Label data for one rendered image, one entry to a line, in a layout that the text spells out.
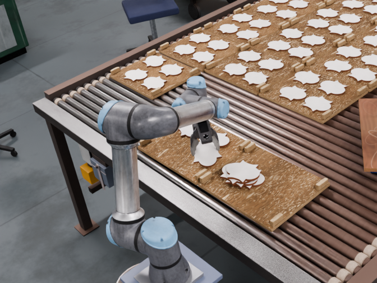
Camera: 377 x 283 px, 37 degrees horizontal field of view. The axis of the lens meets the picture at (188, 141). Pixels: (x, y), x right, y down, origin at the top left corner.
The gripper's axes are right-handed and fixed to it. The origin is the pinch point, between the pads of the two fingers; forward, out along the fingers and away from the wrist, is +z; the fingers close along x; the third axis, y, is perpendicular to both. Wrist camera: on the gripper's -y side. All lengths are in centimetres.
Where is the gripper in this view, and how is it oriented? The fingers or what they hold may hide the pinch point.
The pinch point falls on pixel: (206, 153)
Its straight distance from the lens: 241.7
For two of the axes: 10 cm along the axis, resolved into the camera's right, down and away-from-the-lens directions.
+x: -9.8, 1.9, -0.6
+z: 1.2, 8.1, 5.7
